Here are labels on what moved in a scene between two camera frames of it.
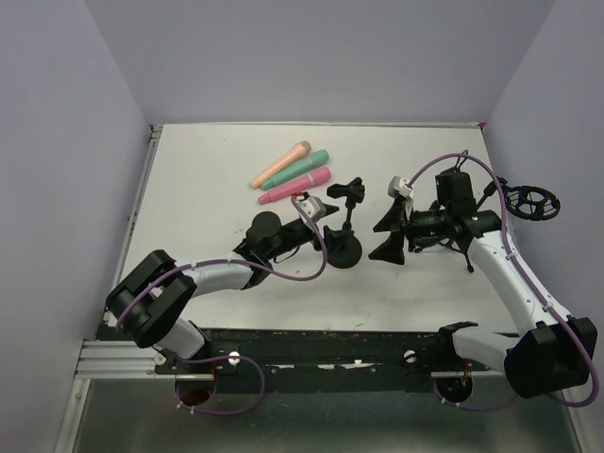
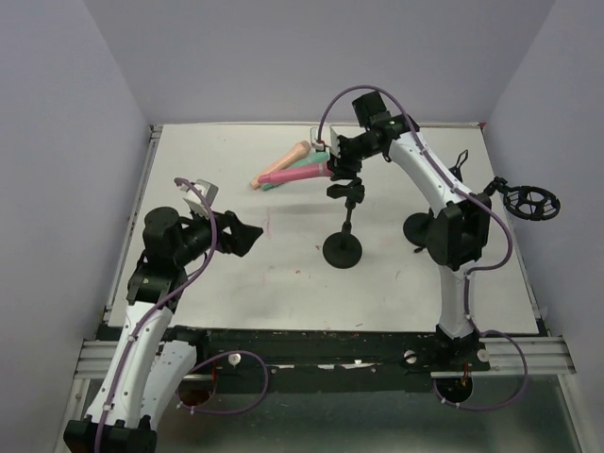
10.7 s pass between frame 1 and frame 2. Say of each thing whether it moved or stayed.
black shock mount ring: stayed
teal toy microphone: stayed
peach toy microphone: stayed
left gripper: moved
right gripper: moved
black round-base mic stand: stayed
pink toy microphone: moved
